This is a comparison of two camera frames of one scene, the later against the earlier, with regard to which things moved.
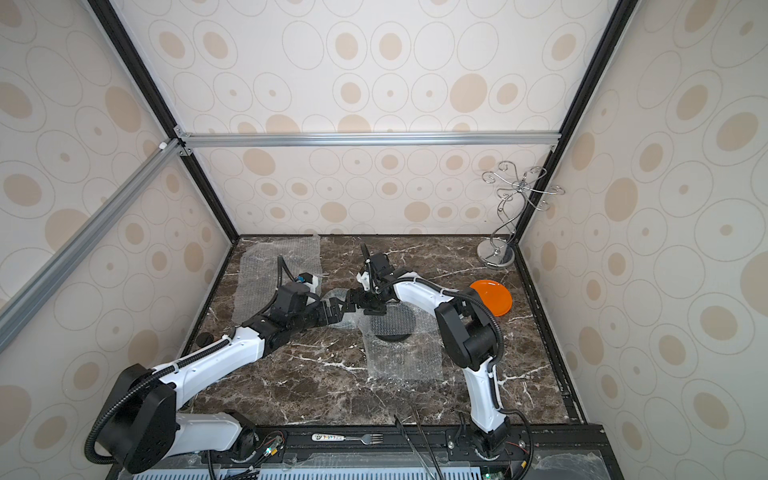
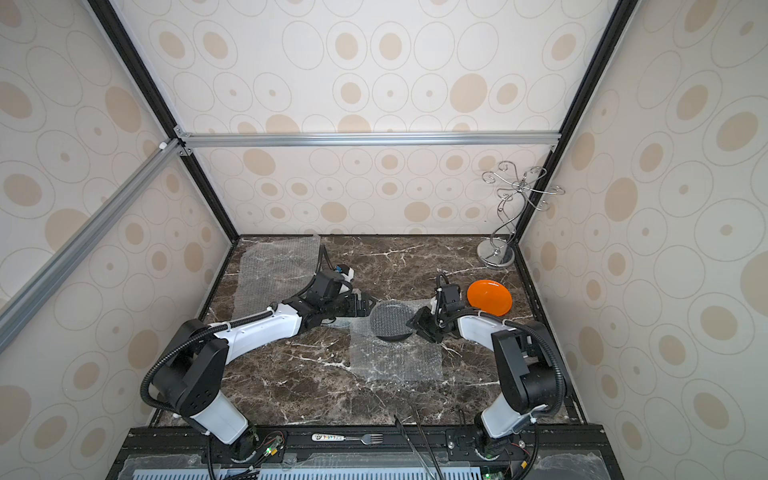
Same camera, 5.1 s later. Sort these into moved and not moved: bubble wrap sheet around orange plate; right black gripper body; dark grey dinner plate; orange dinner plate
Moved: right black gripper body
Not moved: orange dinner plate; dark grey dinner plate; bubble wrap sheet around orange plate
